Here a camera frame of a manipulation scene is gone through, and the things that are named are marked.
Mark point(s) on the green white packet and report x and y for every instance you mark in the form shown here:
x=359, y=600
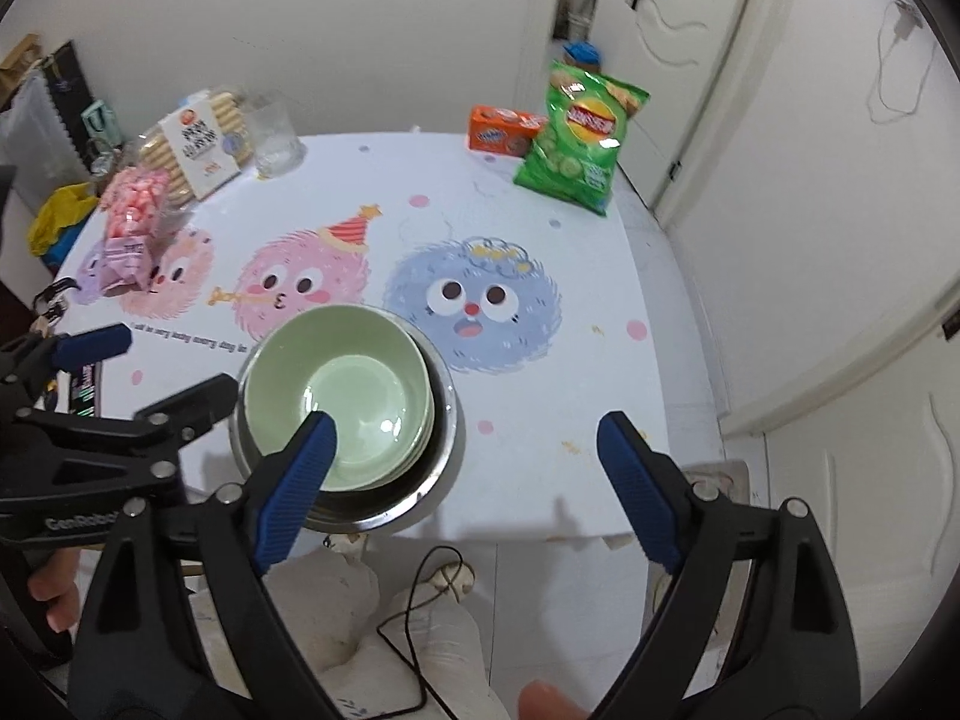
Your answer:
x=99, y=120

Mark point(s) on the clear biscuit tray white label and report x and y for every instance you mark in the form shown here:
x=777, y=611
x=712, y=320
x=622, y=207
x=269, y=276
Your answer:
x=199, y=142

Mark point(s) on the person's right hand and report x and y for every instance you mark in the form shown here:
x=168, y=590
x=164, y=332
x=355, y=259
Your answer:
x=547, y=705

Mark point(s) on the black wrist watch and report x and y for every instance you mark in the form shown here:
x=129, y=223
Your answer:
x=56, y=289

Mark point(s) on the blue bag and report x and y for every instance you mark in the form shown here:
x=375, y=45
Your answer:
x=581, y=54

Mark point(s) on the green chips bag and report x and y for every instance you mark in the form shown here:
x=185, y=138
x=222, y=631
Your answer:
x=577, y=150

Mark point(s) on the green ribbed ceramic bowl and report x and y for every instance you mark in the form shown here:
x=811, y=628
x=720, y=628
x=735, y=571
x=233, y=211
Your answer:
x=417, y=454
x=352, y=382

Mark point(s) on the pink snack packet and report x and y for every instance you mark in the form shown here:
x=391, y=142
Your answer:
x=131, y=217

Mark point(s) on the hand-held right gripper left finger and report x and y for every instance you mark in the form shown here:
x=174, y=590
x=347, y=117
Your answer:
x=300, y=480

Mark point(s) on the orange biscuit box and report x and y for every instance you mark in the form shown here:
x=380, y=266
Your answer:
x=495, y=131

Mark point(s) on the yellow plastic bag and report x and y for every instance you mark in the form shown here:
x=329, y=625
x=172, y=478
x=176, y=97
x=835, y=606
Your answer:
x=60, y=217

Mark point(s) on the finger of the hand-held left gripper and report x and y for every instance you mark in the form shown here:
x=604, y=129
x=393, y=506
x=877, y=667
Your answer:
x=195, y=405
x=94, y=346

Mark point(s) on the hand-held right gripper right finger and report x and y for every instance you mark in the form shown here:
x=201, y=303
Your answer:
x=637, y=487

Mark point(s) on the black panel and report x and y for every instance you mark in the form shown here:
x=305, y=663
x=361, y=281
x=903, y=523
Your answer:
x=64, y=75

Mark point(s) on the clear storage box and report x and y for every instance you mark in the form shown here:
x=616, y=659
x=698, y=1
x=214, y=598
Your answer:
x=30, y=142

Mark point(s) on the person's left hand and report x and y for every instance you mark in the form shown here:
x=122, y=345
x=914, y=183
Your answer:
x=56, y=585

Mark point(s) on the clear textured plastic cup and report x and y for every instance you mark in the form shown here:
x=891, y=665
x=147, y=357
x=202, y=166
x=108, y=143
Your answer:
x=274, y=139

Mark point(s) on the large steel bowl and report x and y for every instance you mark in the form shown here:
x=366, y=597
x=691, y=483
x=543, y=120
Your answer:
x=390, y=514

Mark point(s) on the white door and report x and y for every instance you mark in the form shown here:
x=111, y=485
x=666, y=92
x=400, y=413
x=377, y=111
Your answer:
x=690, y=15

